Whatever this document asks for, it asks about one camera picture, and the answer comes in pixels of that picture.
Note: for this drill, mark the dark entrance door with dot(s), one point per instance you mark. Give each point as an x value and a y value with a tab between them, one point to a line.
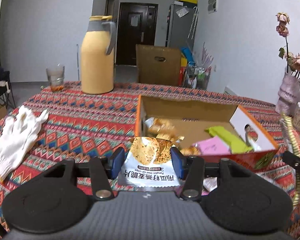
136	35

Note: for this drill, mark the light pink snack packet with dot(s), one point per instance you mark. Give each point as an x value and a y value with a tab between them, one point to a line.
212	146

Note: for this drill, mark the white cotton glove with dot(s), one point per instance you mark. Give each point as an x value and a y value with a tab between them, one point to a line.
12	140

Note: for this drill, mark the white wall panel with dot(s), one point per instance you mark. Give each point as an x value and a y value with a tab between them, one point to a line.
212	3

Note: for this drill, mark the dried pink roses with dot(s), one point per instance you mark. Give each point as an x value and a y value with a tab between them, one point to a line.
298	62

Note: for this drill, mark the black folding chair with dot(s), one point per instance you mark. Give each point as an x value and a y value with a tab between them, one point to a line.
1	85

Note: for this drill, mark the red cardboard box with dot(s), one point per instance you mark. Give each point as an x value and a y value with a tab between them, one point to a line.
202	110

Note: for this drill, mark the blue folder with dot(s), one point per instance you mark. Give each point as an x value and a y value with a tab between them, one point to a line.
188	55

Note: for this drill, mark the yellow thermos jug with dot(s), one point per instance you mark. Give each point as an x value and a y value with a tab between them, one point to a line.
96	62

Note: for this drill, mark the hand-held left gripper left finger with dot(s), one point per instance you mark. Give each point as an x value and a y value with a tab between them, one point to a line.
117	163

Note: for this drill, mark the grey refrigerator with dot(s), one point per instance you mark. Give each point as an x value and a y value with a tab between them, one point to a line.
180	27

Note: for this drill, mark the lime green snack packet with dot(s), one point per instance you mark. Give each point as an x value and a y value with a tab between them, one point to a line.
230	138

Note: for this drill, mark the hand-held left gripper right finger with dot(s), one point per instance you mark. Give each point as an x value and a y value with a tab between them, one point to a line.
178	163

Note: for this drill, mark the patterned red tablecloth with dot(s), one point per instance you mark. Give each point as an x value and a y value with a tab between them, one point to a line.
90	115

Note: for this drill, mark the yellow box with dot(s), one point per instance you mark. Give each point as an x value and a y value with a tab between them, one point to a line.
188	0

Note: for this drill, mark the clear drinking glass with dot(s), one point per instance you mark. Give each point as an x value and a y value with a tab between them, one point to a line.
55	78

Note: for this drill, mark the pink ceramic vase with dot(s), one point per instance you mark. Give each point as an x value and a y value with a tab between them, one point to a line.
288	95

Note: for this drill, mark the purple lavender bunch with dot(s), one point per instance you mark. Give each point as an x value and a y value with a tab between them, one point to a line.
207	57

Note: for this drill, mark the mop pole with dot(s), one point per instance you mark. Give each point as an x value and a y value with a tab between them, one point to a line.
78	62

